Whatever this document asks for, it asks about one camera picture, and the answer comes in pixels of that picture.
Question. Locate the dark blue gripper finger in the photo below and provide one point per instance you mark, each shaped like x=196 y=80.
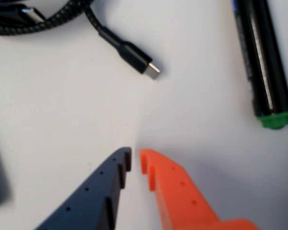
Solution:
x=91 y=198

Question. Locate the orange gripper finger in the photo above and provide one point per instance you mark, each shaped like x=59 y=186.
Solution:
x=180 y=198

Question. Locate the black marker with green cap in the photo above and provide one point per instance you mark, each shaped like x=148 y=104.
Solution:
x=259 y=48

